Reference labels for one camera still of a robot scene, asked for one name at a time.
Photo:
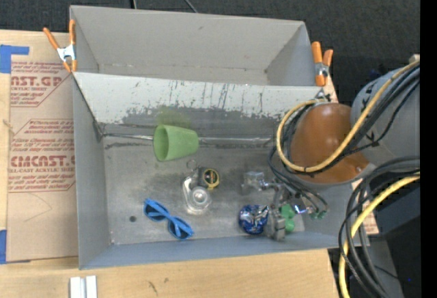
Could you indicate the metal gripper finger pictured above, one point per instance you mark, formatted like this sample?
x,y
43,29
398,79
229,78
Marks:
x,y
253,182
278,225

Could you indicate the shiny blue foil ball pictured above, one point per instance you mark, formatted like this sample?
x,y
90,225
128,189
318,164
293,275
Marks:
x,y
252,219

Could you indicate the black and yellow tape measure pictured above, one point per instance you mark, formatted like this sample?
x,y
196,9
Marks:
x,y
210,177

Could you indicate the clear glass stopper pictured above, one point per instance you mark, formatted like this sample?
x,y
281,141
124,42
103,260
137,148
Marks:
x,y
198,197

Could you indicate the grey metal bin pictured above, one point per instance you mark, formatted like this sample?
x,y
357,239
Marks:
x,y
218,108

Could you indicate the green plastic cup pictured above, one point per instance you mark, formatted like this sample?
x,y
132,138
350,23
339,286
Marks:
x,y
175,143

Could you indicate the blue sunglasses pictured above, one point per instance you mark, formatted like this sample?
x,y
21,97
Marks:
x,y
155,211

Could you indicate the brown cardboard board red print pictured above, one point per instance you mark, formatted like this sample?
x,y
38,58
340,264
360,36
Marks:
x,y
41,139

